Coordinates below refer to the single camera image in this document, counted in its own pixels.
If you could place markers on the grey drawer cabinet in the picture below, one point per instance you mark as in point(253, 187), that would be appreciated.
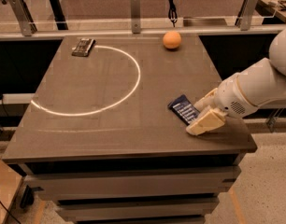
point(135, 189)

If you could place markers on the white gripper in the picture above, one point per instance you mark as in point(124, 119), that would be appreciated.
point(232, 97)

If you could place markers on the left metal rail bracket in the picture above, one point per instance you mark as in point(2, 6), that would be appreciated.
point(23, 16)

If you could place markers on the middle metal rail bracket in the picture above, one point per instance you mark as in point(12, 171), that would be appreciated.
point(135, 16)

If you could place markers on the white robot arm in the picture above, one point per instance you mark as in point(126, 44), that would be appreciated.
point(245, 92)

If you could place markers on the wooden board bottom left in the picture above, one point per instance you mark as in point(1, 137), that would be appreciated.
point(10, 182)

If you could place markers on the clear acrylic barrier rail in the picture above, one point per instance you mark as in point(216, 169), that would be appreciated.
point(157, 26)

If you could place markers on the orange fruit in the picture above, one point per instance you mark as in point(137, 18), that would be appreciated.
point(172, 40)

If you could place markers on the metal rail bracket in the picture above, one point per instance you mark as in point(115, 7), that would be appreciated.
point(246, 15)
point(23, 16)
point(135, 16)

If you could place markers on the right metal rail bracket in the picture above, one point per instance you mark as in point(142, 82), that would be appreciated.
point(246, 15)

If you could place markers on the blue rxbar blueberry wrapper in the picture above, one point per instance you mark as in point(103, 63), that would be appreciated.
point(184, 109)

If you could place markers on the dark rxbar chocolate wrapper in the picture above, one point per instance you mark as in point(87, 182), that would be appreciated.
point(83, 47)

